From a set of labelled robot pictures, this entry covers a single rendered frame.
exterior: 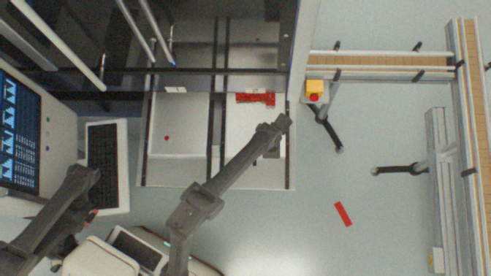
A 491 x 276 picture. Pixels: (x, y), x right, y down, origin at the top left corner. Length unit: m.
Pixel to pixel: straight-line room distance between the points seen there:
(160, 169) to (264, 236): 1.02
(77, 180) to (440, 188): 1.71
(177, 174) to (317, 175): 1.14
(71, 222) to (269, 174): 0.82
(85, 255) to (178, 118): 0.79
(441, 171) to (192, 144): 1.27
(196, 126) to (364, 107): 1.36
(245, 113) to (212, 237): 1.05
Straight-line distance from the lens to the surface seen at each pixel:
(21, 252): 1.36
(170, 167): 1.97
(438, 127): 2.48
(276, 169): 1.92
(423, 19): 3.37
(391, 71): 2.07
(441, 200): 2.40
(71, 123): 2.16
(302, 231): 2.78
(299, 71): 1.69
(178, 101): 2.04
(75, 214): 1.64
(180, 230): 1.22
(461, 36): 2.23
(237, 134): 1.96
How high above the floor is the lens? 2.77
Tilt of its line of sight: 75 degrees down
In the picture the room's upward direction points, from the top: 9 degrees counter-clockwise
